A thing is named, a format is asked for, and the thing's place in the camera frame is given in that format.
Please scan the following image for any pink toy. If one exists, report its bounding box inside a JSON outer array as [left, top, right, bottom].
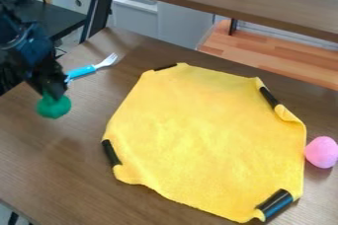
[[301, 135, 338, 170]]

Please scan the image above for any green toy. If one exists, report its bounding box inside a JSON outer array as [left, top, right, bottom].
[[34, 90, 73, 120]]

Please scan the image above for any blue handled white fork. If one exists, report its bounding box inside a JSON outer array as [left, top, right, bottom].
[[63, 52, 121, 84]]

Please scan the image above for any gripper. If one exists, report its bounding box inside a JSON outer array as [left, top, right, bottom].
[[26, 58, 70, 102]]

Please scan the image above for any yellow cloth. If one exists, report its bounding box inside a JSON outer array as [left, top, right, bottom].
[[100, 62, 308, 224]]

